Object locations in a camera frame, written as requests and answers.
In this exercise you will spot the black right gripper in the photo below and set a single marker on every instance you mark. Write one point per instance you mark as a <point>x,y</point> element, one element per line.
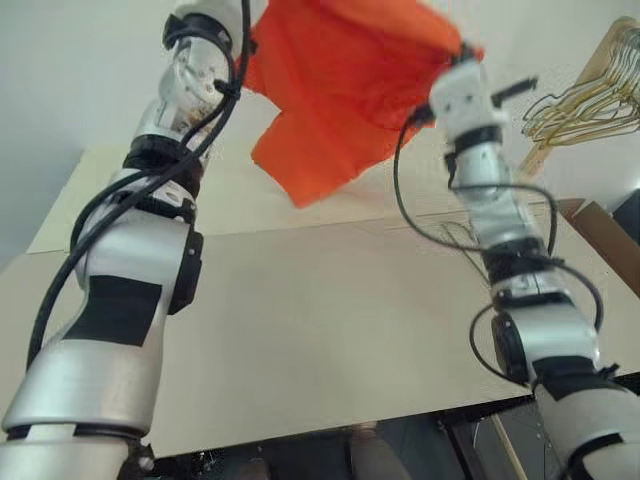
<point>467,51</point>

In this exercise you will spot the orange shorts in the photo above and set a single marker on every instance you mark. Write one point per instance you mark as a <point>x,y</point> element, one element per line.
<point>350,75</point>

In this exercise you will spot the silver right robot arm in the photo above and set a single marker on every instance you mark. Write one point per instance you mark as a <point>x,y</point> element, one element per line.
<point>545,330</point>

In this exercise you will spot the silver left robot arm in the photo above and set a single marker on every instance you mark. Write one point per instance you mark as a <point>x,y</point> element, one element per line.
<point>120,250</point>

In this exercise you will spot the wooden hanger rack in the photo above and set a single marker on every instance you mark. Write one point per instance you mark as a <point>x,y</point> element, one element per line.
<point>534,161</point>

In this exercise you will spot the brown cardboard box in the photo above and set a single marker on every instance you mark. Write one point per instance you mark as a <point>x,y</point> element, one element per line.
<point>595,225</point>

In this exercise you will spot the black box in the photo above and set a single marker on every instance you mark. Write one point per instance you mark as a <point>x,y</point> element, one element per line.
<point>629,212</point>

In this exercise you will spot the wooden stick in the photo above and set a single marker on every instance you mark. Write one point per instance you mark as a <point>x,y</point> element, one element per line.
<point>507,447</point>

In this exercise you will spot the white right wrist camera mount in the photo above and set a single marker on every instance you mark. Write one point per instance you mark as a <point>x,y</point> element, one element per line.
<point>460,97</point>

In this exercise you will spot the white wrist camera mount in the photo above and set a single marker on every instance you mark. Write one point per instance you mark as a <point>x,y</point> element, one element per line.
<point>460,97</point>
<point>210,6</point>

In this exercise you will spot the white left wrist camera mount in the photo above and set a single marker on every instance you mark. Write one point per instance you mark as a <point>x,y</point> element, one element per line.
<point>210,6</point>

